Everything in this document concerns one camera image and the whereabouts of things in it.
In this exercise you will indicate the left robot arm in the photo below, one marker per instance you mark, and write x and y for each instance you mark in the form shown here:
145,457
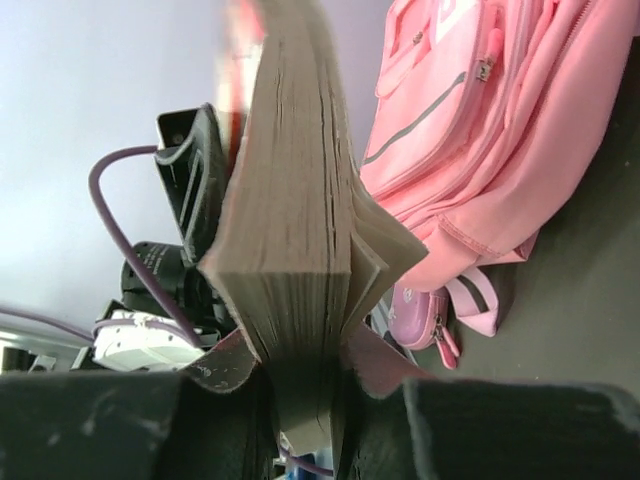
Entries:
168,315

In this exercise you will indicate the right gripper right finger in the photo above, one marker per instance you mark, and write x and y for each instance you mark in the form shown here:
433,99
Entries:
393,421

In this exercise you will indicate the pink student backpack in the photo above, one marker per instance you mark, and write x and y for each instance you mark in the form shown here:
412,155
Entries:
489,114

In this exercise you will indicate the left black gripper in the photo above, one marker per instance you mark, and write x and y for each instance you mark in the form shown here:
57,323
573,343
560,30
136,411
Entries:
194,172

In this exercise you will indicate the red comic book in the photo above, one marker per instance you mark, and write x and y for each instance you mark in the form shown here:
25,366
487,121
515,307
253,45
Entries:
302,252

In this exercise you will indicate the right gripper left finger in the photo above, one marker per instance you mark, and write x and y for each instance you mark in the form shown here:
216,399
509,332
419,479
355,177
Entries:
208,421

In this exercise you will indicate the purple cartoon pencil case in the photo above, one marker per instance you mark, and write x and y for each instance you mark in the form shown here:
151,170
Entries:
418,320

